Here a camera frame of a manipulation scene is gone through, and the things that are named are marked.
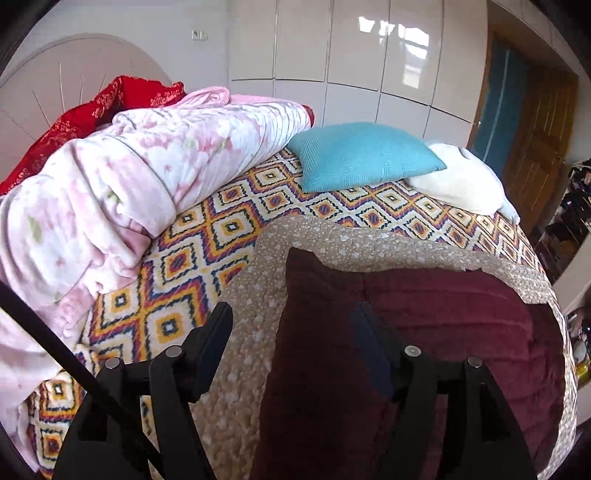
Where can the maroon puffer jacket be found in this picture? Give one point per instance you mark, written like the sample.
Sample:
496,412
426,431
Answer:
461,332

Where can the teal pillow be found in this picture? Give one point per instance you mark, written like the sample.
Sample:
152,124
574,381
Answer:
364,157

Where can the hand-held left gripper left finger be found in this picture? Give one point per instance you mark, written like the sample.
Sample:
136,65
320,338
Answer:
207,341

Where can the white pillow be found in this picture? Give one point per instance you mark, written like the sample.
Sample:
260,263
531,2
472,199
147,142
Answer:
466,180

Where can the white wall socket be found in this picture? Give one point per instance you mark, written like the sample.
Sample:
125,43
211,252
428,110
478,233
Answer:
199,34

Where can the diamond-patterned bed sheet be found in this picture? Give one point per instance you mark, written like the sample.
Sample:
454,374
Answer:
184,258

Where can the brown wooden door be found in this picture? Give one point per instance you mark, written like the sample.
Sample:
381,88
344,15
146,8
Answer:
540,147

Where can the cluttered storage shelf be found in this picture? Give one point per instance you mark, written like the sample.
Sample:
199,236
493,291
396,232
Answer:
568,217

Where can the beige padded headboard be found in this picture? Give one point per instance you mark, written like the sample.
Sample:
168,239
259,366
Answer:
46,78

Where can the teal glass door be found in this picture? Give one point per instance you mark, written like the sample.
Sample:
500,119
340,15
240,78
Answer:
498,106

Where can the pink floral blanket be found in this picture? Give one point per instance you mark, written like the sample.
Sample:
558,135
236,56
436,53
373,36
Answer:
115,184

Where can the white glossy wardrobe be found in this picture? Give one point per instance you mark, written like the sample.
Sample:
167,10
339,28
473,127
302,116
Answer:
355,46

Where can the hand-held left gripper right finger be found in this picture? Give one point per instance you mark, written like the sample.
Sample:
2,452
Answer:
375,353

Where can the red glitter cloth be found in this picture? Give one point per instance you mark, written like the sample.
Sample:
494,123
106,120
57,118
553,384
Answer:
92,110

